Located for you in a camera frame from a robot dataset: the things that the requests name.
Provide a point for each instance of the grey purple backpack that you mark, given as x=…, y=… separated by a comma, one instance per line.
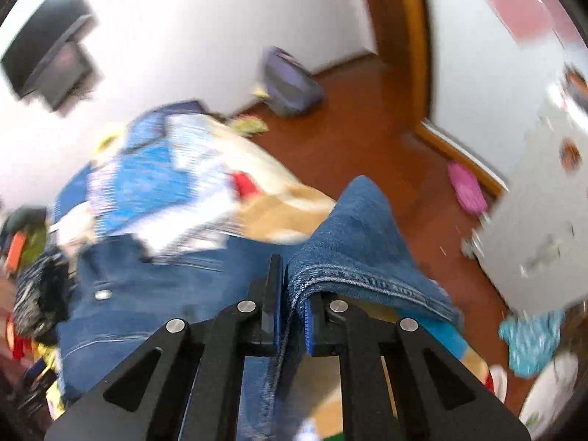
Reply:
x=289, y=87

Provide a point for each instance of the blue patchwork bedspread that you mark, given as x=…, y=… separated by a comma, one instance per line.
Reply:
x=163, y=179

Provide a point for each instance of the dark patterned knit garment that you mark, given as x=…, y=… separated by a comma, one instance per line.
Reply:
x=43, y=295

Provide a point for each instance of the wall mounted black television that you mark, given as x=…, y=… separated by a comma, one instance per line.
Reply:
x=46, y=57

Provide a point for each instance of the teal patterned cloth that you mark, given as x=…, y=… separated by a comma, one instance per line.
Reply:
x=531, y=341

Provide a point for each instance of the white sticker covered cabinet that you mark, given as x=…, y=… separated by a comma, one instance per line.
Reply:
x=533, y=243

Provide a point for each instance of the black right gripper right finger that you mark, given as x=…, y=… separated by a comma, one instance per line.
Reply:
x=399, y=383

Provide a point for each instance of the dark green cloth pile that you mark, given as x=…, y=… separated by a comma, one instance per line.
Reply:
x=23, y=236

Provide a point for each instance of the beige plush blanket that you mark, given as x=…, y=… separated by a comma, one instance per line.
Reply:
x=285, y=215

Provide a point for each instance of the blue denim jacket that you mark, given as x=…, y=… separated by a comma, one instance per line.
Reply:
x=121, y=297

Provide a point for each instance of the pink rubber clog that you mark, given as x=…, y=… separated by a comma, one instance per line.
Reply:
x=467, y=189

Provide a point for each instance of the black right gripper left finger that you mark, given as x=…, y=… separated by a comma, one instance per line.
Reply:
x=184, y=382

